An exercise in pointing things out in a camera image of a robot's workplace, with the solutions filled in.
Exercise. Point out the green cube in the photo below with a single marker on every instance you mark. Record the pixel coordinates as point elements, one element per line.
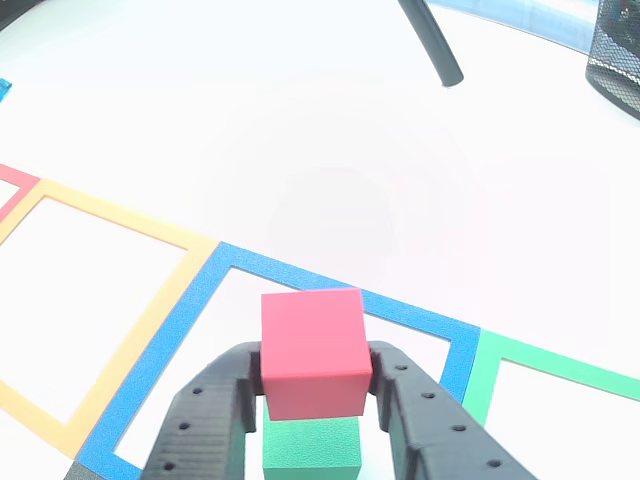
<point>310,450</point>

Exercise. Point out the small red cube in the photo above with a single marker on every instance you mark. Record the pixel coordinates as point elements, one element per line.
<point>315,350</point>

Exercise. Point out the blue tape strip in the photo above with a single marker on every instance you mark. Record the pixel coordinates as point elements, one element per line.
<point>4,90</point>

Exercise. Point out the dark grey tube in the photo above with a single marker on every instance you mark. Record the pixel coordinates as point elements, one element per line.
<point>435,45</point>

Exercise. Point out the black mesh pen holder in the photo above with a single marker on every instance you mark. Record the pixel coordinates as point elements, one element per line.
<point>617,55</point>

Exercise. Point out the green square frame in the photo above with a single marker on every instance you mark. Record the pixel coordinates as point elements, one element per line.
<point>480,370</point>

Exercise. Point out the black square frame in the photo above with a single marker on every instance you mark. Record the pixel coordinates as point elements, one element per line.
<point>100,472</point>

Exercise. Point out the orange square frame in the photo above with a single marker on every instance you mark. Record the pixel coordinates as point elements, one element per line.
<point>115,215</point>

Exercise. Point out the red square frame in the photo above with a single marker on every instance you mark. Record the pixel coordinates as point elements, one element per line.
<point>15,177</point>

